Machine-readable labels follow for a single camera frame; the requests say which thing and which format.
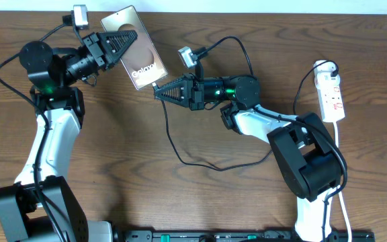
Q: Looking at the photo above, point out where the black charger cable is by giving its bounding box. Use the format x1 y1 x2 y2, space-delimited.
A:
152 60 339 172

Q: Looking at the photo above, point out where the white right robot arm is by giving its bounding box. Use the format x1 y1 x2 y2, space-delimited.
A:
153 73 347 241

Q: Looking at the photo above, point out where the white power strip cord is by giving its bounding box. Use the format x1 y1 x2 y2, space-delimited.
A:
333 121 353 242

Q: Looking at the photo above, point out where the Samsung Galaxy smartphone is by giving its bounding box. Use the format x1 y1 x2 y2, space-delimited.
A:
101 5 168 90

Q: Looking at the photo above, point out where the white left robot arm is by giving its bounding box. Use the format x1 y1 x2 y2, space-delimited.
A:
0 30 138 241

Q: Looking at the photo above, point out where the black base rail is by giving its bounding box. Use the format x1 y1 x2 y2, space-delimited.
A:
124 229 376 242

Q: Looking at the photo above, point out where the white power strip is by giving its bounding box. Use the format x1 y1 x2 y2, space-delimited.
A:
313 60 345 123

